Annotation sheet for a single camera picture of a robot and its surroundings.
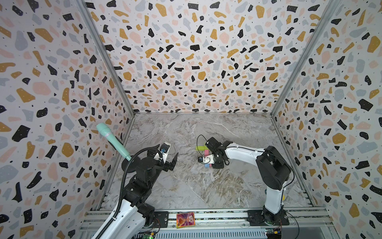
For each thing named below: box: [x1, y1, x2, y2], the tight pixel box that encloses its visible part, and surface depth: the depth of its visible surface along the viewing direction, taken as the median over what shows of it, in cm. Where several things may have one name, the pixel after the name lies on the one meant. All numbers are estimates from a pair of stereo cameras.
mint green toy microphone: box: [95, 122, 132, 162], surface depth 70 cm
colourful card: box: [176, 212, 195, 229], surface depth 74 cm
